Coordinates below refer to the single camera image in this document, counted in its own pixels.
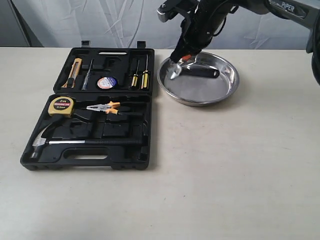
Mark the clear tester screwdriver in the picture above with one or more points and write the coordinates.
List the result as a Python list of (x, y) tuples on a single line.
[(87, 76)]

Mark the yellow tape measure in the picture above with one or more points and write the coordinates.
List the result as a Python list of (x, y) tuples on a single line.
[(62, 105)]

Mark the adjustable wrench black handle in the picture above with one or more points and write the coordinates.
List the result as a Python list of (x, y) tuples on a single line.
[(194, 70)]

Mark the white backdrop curtain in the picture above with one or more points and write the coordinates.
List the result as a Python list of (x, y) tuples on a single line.
[(121, 23)]

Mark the yellow utility knife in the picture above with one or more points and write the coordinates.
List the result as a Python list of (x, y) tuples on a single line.
[(75, 69)]

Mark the orange handled pliers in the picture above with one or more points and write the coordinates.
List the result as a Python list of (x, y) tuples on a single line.
[(112, 108)]

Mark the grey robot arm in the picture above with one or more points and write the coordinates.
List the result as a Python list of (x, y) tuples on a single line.
[(303, 12)]

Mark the round stainless steel tray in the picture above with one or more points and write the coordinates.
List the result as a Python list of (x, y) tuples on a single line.
[(199, 91)]

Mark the black electrical tape roll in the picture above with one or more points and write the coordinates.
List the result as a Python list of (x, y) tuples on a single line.
[(106, 83)]

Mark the yellow black screwdriver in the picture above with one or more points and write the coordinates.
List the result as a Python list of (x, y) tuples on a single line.
[(145, 75), (135, 75)]

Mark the claw hammer black handle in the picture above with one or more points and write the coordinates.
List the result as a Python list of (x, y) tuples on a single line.
[(40, 141)]

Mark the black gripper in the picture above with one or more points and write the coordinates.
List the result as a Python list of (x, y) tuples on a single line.
[(204, 24)]

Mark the black plastic tool case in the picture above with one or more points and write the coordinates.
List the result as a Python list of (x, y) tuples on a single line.
[(119, 63)]

